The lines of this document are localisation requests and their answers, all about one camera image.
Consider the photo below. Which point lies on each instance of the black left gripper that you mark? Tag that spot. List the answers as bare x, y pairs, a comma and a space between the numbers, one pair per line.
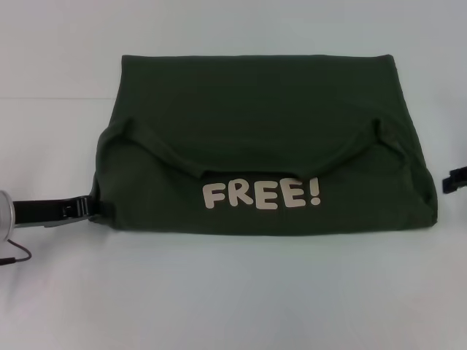
44, 211

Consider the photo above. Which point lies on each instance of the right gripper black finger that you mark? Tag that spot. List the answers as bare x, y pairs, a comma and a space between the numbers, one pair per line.
456, 180

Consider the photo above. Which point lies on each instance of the dark green shirt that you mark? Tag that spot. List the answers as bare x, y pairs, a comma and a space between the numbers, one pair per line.
255, 127

